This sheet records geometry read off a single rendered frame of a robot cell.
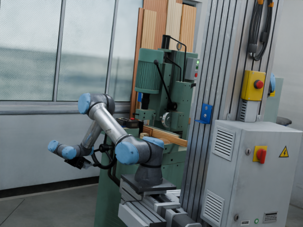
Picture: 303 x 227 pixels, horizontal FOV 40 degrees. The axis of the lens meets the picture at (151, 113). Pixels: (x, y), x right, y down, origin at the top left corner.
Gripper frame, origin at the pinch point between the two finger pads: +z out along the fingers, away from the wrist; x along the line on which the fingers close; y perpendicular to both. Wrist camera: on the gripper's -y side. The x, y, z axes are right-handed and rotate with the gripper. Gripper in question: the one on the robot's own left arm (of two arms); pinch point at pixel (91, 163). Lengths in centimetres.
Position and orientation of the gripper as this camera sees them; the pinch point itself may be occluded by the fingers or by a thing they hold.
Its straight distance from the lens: 284.0
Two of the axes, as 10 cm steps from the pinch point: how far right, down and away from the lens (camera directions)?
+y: -4.2, 8.8, -2.4
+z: 5.8, 4.6, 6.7
